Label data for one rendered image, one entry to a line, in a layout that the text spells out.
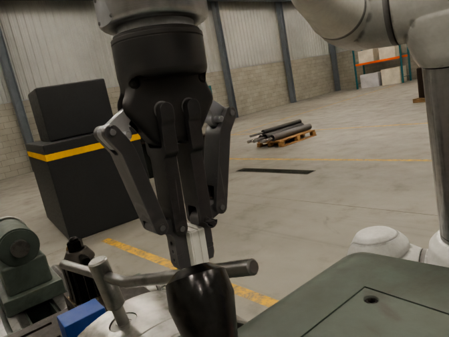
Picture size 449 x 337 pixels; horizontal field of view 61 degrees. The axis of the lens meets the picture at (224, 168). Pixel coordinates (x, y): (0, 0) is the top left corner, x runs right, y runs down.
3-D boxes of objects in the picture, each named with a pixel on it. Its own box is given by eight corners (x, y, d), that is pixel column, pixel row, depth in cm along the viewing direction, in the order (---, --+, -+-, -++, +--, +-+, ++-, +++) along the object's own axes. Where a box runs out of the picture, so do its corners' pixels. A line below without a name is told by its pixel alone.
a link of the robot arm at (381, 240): (359, 289, 110) (350, 216, 106) (431, 299, 100) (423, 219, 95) (342, 321, 97) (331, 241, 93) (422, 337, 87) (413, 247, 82)
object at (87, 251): (99, 257, 100) (96, 246, 100) (68, 269, 96) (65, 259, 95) (89, 250, 107) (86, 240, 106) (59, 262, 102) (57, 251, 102)
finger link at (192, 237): (197, 229, 33) (190, 232, 33) (209, 303, 34) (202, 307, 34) (179, 223, 35) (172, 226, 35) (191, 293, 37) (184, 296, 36)
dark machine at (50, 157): (158, 211, 541) (125, 71, 502) (70, 243, 478) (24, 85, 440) (117, 195, 692) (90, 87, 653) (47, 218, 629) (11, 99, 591)
